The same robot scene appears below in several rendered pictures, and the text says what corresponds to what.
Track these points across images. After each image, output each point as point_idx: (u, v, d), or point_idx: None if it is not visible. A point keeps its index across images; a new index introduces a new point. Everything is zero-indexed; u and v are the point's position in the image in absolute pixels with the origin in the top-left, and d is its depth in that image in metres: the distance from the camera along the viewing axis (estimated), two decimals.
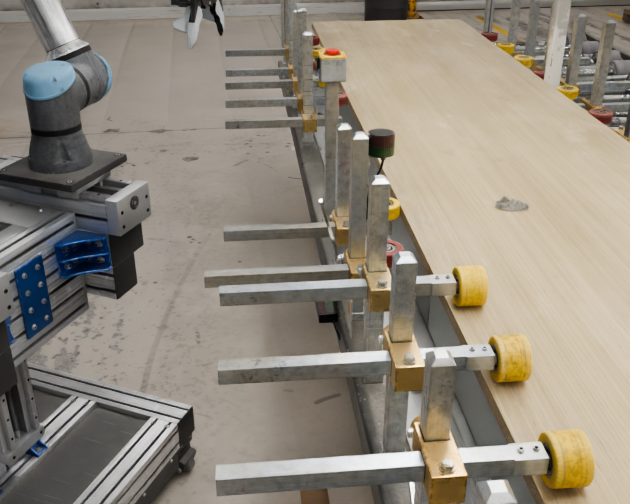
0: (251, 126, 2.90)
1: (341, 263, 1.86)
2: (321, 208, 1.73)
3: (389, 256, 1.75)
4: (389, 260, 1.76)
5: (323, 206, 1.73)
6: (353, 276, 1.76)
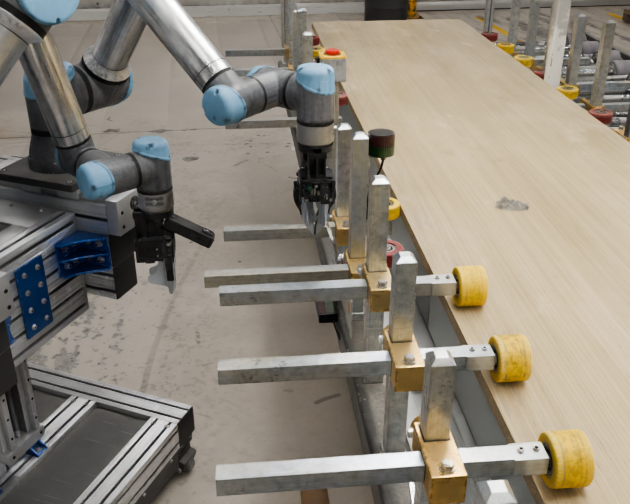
0: (251, 126, 2.90)
1: (341, 263, 1.87)
2: None
3: (389, 256, 1.75)
4: (389, 260, 1.76)
5: None
6: (353, 276, 1.76)
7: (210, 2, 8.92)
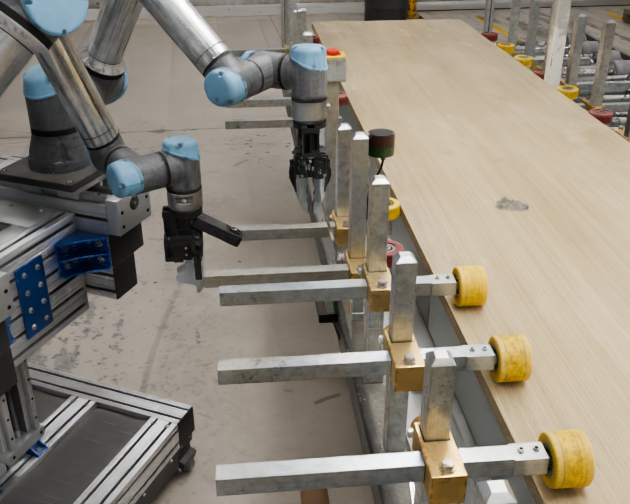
0: (251, 126, 2.90)
1: (341, 263, 1.86)
2: None
3: (389, 256, 1.75)
4: (389, 260, 1.76)
5: None
6: (353, 276, 1.76)
7: (210, 2, 8.92)
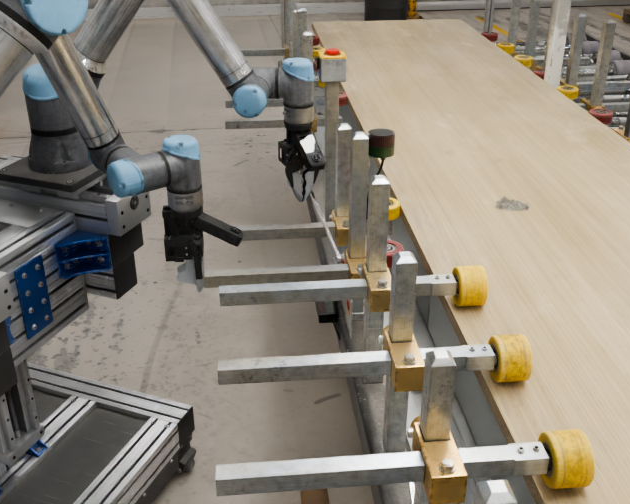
0: (251, 126, 2.90)
1: (341, 258, 1.86)
2: (312, 196, 1.95)
3: (389, 256, 1.75)
4: (389, 260, 1.76)
5: (314, 194, 1.95)
6: (353, 276, 1.76)
7: (210, 2, 8.92)
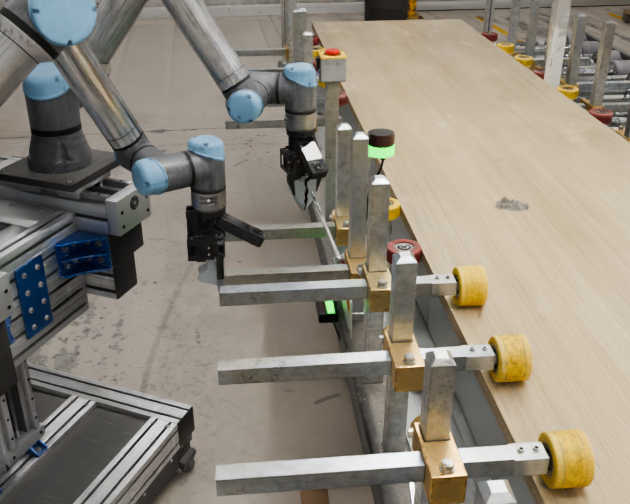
0: (251, 126, 2.90)
1: (341, 258, 1.86)
2: (312, 196, 1.95)
3: None
4: None
5: (314, 194, 1.95)
6: (353, 276, 1.76)
7: (210, 2, 8.92)
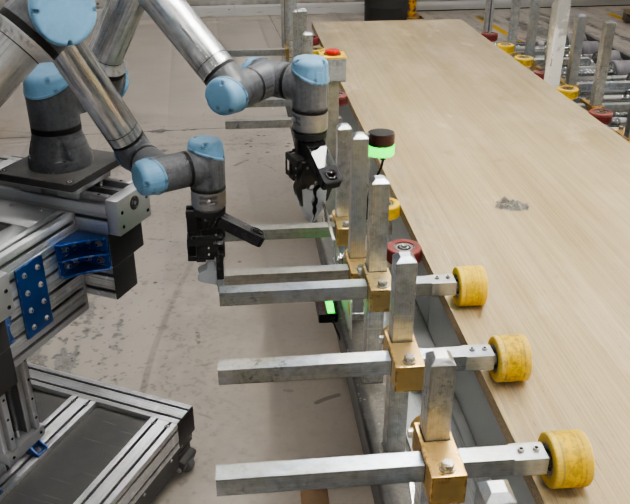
0: (251, 126, 2.90)
1: (341, 263, 1.87)
2: (323, 209, 1.73)
3: None
4: None
5: (325, 207, 1.72)
6: (353, 276, 1.76)
7: (210, 2, 8.92)
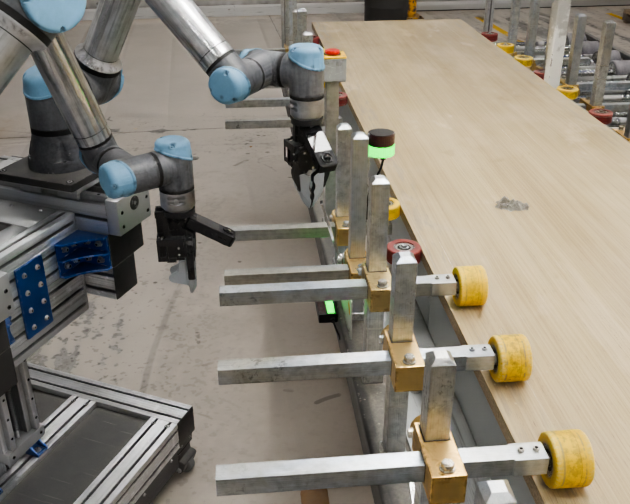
0: (251, 126, 2.90)
1: (341, 263, 1.87)
2: (322, 209, 1.73)
3: None
4: None
5: (324, 207, 1.72)
6: (353, 276, 1.76)
7: (210, 2, 8.92)
